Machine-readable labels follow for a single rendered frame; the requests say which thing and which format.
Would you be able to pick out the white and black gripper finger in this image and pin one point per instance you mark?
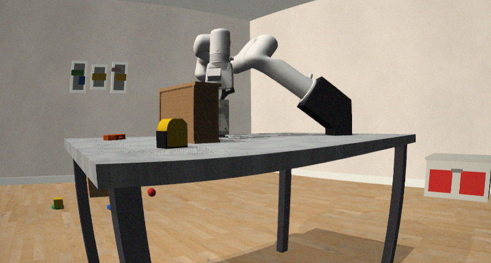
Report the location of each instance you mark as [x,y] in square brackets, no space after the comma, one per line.
[225,93]

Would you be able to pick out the orange spirit level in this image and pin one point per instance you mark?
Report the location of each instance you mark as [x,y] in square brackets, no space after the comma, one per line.
[114,137]

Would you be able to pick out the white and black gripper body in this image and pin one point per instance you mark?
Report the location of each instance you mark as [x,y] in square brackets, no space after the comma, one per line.
[226,74]

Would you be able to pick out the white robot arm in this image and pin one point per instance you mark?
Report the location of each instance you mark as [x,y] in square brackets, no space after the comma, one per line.
[256,54]

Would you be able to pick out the brown wooden cabinet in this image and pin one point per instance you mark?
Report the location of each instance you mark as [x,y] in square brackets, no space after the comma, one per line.
[198,104]

